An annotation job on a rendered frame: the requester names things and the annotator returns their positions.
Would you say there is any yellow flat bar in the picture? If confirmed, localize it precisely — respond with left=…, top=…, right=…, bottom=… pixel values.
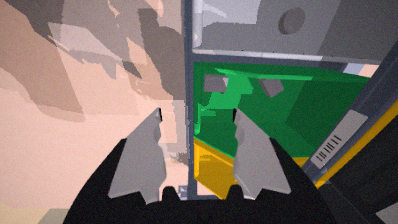
left=314, top=99, right=398, bottom=188

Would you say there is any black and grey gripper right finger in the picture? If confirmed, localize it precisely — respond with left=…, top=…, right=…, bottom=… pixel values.
left=233, top=108, right=337, bottom=224

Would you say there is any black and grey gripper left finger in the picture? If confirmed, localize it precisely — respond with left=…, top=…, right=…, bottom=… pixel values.
left=63, top=107, right=167, bottom=224

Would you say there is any grey metal block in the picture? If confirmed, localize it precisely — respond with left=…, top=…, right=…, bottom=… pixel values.
left=258, top=79, right=284, bottom=98
left=203, top=74, right=228, bottom=93

